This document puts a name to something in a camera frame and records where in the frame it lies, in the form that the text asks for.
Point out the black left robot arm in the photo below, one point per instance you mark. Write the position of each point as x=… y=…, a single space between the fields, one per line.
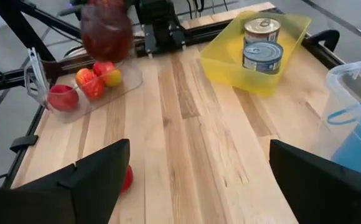
x=160 y=21

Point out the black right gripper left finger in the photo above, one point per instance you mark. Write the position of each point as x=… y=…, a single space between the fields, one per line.
x=102 y=180

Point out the clear plastic bin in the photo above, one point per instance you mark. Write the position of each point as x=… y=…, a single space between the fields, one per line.
x=339 y=90

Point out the dark red wrinkled fruit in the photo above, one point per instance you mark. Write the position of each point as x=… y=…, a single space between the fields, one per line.
x=105 y=40

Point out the black frame clamp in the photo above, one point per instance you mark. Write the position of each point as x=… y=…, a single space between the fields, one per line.
x=323 y=37
x=23 y=141

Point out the clear plastic tray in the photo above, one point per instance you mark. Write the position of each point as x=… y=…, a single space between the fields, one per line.
x=127 y=84

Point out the white round object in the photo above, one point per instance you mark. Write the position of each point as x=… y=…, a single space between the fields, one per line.
x=261 y=26

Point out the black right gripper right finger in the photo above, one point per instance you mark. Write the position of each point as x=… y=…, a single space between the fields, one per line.
x=311 y=186

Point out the silver tin can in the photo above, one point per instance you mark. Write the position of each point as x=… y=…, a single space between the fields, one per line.
x=263 y=51

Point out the yellow plastic bin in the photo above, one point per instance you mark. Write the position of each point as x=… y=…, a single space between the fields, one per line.
x=224 y=62

